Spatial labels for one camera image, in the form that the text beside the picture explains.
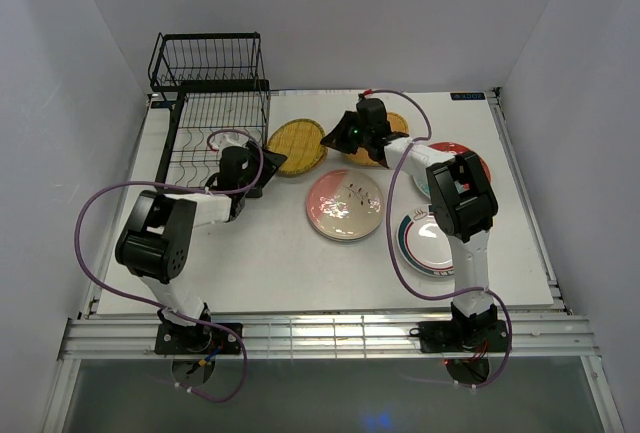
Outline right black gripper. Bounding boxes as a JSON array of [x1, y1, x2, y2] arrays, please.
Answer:
[[321, 111, 371, 155]]

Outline green-rimmed round bamboo plate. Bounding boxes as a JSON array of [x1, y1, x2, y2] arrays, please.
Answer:
[[267, 118, 327, 177]]

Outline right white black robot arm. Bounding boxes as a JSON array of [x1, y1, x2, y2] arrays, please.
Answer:
[[320, 91, 504, 350]]

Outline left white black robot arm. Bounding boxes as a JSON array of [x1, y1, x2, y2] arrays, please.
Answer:
[[115, 143, 287, 353]]

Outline orange square woven tray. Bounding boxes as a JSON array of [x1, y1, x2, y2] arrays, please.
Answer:
[[344, 112, 409, 167]]

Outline pink and cream ceramic plate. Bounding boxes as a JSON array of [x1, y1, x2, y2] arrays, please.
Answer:
[[305, 169, 385, 242]]

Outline red and teal floral plate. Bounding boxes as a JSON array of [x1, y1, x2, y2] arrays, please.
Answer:
[[413, 142, 491, 198]]

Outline blue table label sticker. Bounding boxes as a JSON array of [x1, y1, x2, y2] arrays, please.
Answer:
[[450, 92, 486, 101]]

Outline white plate with green rim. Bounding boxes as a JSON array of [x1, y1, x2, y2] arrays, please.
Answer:
[[396, 204, 454, 279]]

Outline black wire dish rack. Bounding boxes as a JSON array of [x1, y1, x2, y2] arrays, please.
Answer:
[[147, 32, 271, 188]]

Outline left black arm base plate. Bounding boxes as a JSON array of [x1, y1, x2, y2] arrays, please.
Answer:
[[154, 323, 241, 356]]

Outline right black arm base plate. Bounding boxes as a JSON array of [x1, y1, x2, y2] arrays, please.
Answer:
[[409, 320, 510, 353]]

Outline aluminium frame rail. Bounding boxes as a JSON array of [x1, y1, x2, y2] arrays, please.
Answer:
[[58, 312, 600, 360]]

